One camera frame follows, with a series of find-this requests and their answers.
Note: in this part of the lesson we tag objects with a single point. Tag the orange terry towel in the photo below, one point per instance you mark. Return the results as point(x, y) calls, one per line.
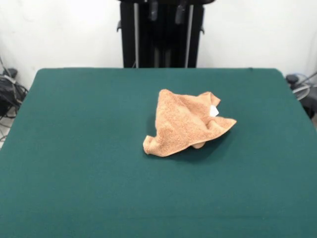
point(178, 119)

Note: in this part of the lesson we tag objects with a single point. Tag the dark green table cloth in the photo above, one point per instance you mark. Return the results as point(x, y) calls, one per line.
point(74, 148)

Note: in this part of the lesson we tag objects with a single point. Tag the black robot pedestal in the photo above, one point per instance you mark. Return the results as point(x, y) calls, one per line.
point(148, 37)

